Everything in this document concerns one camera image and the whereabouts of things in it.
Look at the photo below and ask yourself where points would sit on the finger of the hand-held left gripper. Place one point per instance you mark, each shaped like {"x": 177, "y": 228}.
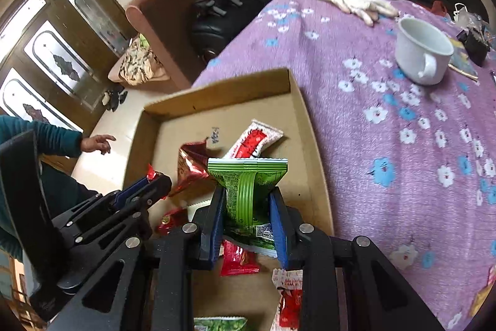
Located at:
{"x": 161, "y": 185}
{"x": 131, "y": 189}

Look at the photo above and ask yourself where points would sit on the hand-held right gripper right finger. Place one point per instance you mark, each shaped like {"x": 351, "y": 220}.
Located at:
{"x": 279, "y": 234}

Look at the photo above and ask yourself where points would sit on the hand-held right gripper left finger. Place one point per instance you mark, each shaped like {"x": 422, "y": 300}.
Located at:
{"x": 215, "y": 230}

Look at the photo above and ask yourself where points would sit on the shiny red candy wrapper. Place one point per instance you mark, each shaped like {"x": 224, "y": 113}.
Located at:
{"x": 152, "y": 172}

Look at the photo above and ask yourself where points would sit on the dark red gold snack packet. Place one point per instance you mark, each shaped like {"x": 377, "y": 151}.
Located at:
{"x": 190, "y": 164}

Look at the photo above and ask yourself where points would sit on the small red snack packet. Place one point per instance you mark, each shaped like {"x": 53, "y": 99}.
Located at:
{"x": 170, "y": 220}

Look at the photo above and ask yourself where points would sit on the long red snack packet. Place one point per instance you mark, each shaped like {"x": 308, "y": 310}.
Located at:
{"x": 238, "y": 259}

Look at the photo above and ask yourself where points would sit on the green ribbed snack packet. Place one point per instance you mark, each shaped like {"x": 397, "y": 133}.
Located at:
{"x": 248, "y": 191}

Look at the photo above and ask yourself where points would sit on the shallow cardboard box tray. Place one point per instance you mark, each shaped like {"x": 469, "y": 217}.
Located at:
{"x": 174, "y": 129}

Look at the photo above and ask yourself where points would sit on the white red printed packet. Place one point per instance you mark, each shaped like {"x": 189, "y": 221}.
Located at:
{"x": 288, "y": 280}

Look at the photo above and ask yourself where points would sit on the black slipper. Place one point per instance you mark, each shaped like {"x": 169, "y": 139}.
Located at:
{"x": 119, "y": 100}

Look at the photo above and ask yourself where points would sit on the green leafy snack packet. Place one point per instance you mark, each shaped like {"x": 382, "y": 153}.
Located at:
{"x": 219, "y": 324}

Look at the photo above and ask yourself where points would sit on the light slipper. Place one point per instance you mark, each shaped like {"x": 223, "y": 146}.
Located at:
{"x": 106, "y": 98}

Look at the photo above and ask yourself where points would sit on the wooden door with oval glass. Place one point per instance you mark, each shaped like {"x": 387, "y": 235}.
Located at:
{"x": 58, "y": 55}
{"x": 23, "y": 94}

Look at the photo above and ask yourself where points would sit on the purple floral tablecloth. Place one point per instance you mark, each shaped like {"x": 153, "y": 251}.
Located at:
{"x": 387, "y": 179}

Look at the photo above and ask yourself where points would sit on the patterned beige cloth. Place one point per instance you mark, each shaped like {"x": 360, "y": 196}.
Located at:
{"x": 137, "y": 63}

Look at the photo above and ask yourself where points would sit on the bright green cloth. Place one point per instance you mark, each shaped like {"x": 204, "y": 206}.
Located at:
{"x": 143, "y": 41}

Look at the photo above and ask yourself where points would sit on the brown armchair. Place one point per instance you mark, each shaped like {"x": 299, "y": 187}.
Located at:
{"x": 170, "y": 13}

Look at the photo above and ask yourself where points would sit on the narrow wooden glass door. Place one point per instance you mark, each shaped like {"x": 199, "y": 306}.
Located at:
{"x": 93, "y": 13}

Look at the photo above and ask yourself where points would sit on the wide transom window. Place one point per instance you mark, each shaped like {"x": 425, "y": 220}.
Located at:
{"x": 19, "y": 17}

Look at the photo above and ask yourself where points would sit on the snack packets on tablecloth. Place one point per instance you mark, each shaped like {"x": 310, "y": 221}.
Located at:
{"x": 480, "y": 302}

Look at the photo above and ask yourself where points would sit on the white cup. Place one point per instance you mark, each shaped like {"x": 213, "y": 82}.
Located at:
{"x": 420, "y": 48}

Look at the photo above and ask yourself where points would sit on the white cotton glove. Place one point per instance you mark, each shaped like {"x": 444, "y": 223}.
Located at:
{"x": 360, "y": 3}

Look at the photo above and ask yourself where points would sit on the yellow blue booklet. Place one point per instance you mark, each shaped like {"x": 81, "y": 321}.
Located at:
{"x": 463, "y": 61}

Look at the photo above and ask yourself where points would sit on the small red cloth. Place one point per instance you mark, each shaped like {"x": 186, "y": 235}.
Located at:
{"x": 438, "y": 7}

